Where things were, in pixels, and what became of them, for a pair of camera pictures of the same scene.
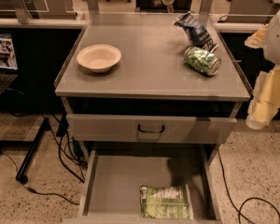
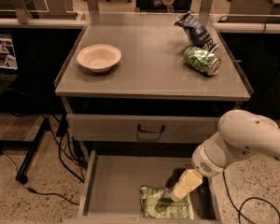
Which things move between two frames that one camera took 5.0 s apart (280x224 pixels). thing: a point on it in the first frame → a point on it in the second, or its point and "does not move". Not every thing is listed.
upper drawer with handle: (150, 129) does not move
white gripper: (279, 42) → (204, 161)
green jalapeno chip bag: (171, 202) does not move
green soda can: (202, 61) does not move
